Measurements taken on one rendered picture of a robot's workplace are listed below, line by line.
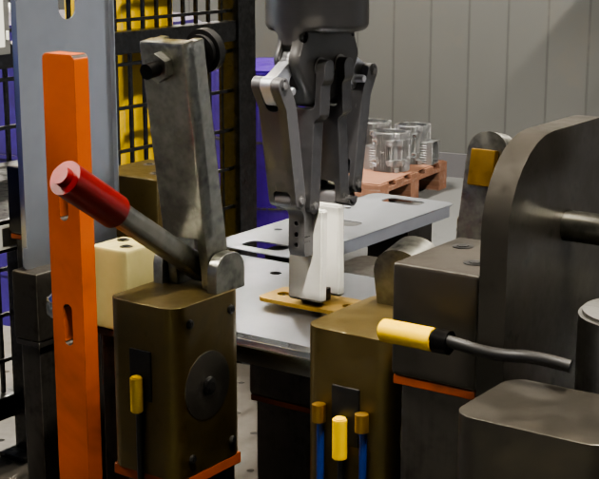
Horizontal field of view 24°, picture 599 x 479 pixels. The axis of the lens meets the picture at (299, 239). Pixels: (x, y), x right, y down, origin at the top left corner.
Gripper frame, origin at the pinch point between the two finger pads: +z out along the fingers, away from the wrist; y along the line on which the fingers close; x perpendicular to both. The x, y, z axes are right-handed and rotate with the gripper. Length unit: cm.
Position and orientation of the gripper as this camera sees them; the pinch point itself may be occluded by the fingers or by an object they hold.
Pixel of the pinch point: (316, 251)
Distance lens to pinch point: 103.7
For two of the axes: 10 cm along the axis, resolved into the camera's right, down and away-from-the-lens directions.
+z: 0.0, 9.7, 2.3
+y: 5.7, -1.9, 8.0
